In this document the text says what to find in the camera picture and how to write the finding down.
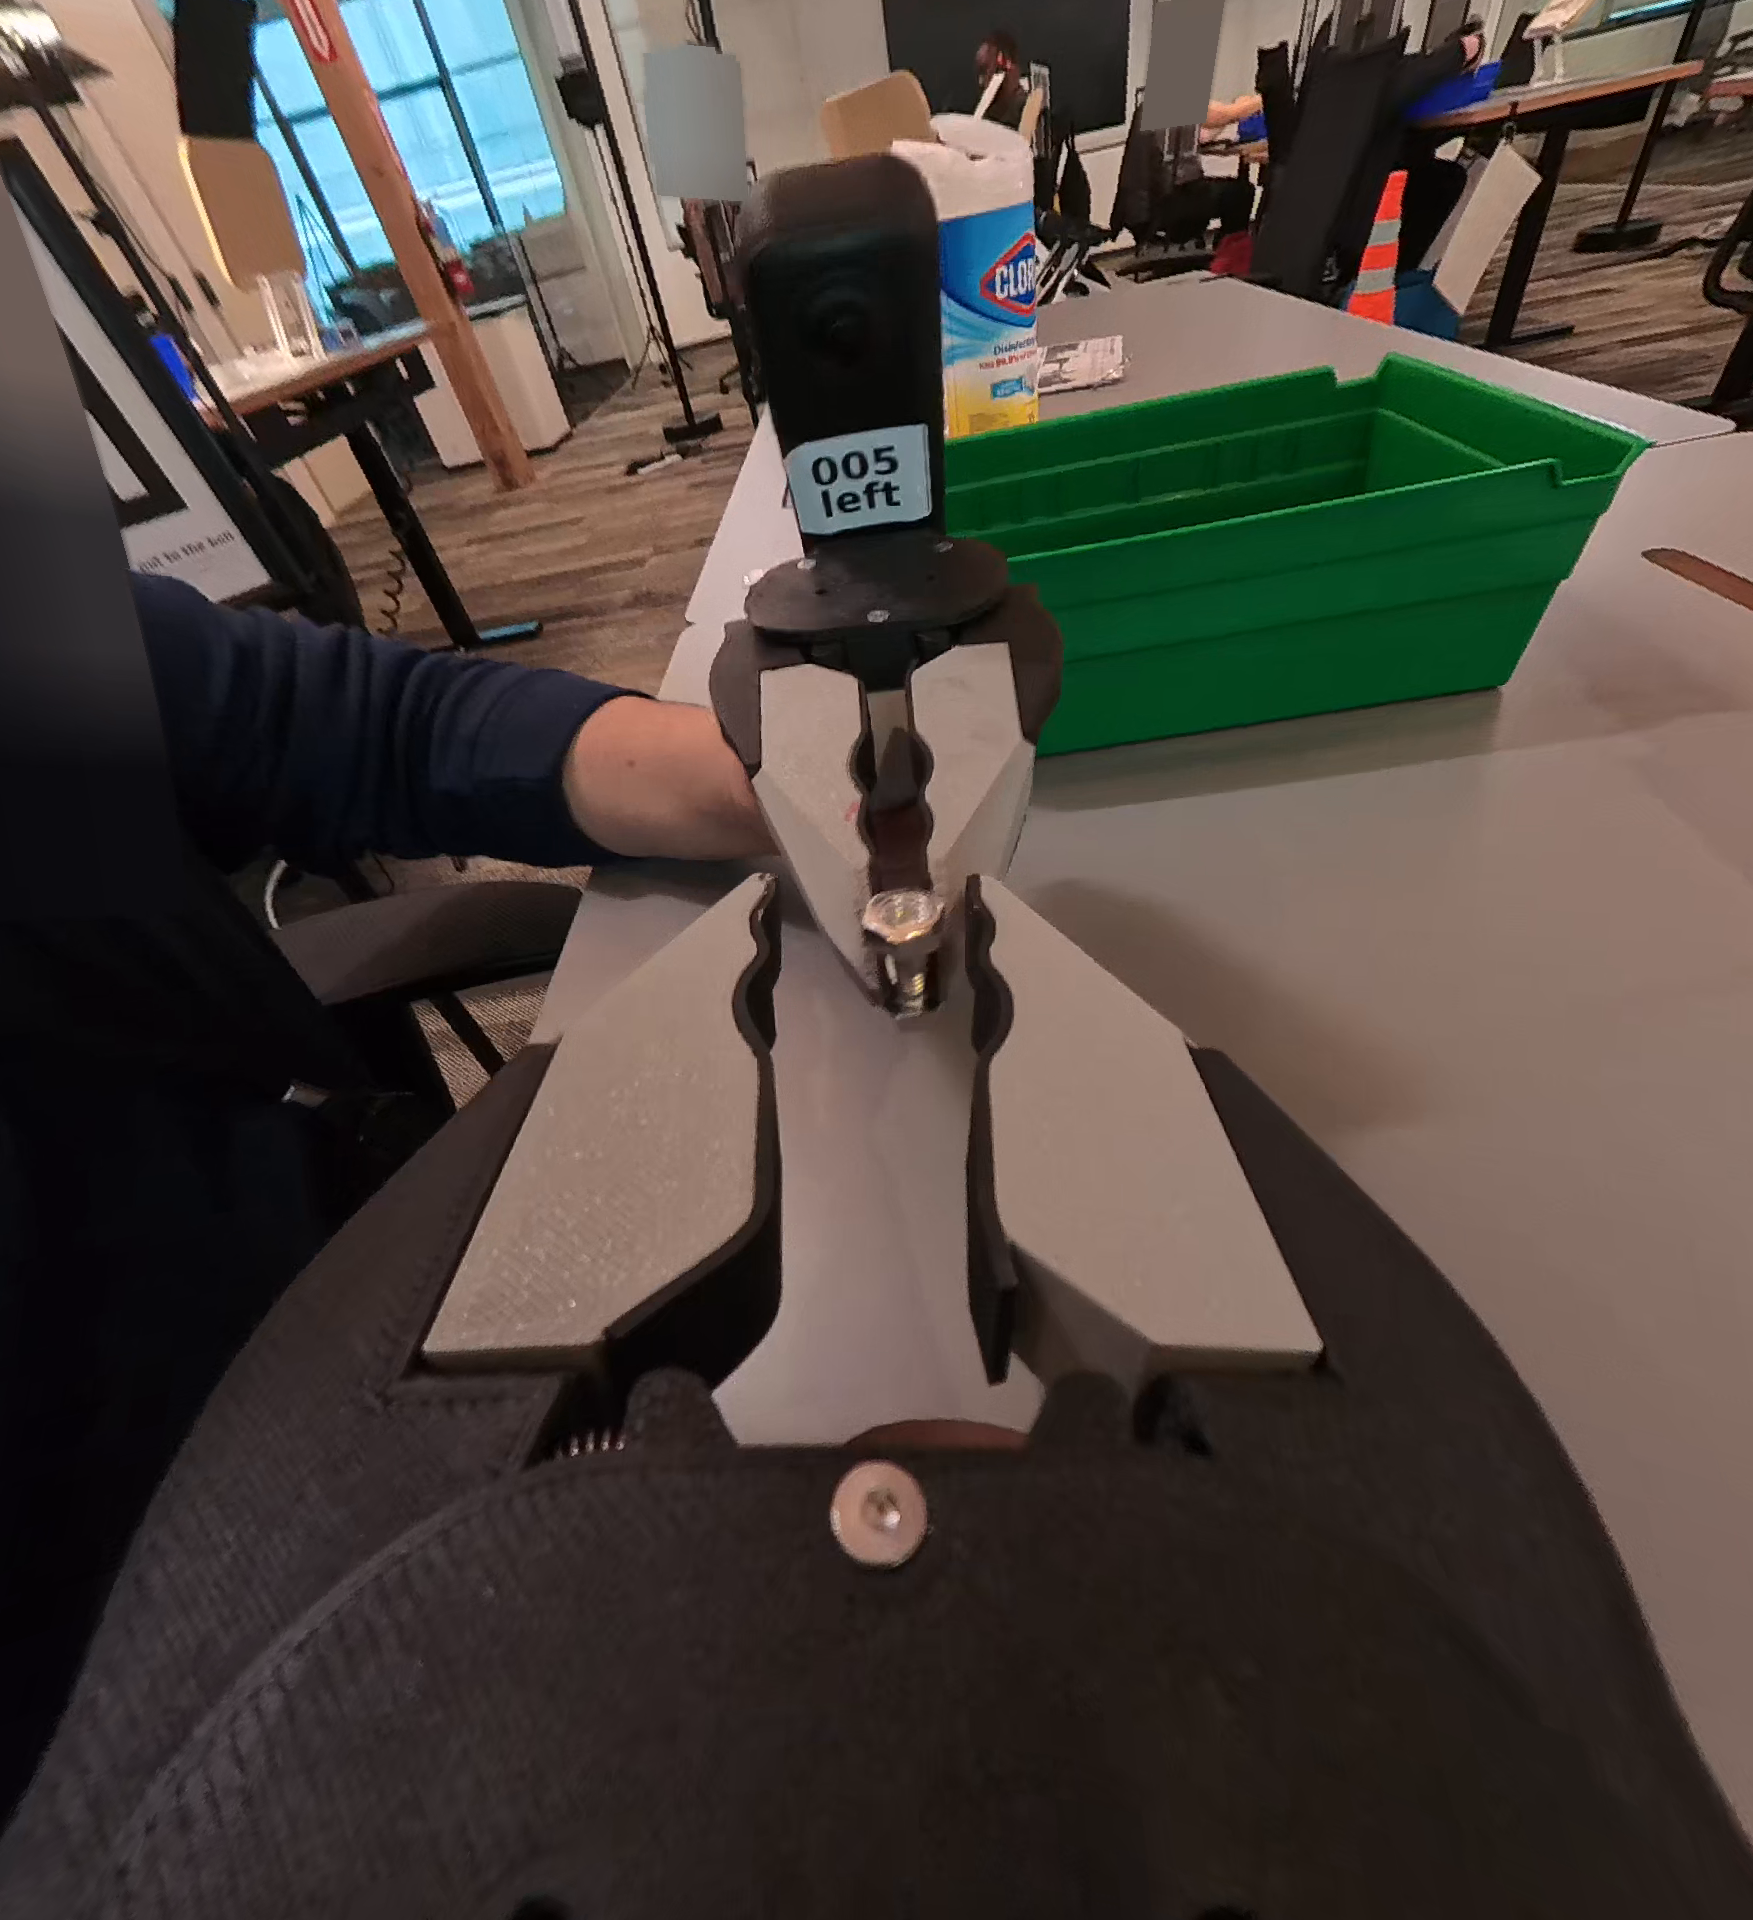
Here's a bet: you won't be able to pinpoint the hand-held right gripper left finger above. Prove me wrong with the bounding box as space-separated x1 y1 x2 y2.
419 872 789 1392

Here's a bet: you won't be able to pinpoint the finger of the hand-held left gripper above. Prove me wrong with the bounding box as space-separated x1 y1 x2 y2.
910 640 1044 909
745 664 885 997

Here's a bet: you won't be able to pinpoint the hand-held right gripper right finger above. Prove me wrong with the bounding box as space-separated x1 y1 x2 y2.
963 872 1331 1392

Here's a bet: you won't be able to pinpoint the short silver bolt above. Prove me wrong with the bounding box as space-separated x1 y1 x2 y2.
857 886 951 1024

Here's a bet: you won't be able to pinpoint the green plastic bin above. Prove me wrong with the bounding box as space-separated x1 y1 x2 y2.
942 355 1646 758

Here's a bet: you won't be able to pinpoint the person's left forearm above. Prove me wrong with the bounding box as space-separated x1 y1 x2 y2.
126 574 777 871

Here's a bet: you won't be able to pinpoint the wipes canister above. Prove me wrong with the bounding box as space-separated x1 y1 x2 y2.
892 113 1044 442

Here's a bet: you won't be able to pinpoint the tan board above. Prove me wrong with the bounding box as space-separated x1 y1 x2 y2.
819 71 940 160

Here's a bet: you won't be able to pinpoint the person's black office chair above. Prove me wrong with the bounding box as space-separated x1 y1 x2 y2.
272 876 586 1118

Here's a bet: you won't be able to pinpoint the white cabinet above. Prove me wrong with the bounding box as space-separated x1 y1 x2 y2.
412 300 574 452

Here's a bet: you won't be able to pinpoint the wooden standing desk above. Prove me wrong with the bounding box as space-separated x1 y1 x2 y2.
203 322 551 656

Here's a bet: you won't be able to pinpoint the orange traffic cone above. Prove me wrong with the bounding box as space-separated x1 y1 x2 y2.
1347 166 1420 324

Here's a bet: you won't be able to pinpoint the black white sign board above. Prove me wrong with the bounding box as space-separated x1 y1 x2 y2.
0 134 281 604

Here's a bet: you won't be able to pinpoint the wooden desk black legs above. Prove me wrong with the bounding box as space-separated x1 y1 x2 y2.
1416 61 1707 255

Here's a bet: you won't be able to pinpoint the black wall screen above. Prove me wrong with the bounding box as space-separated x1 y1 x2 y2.
883 0 1135 130

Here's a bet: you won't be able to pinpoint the wooden post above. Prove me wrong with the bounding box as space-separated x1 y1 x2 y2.
291 0 536 490

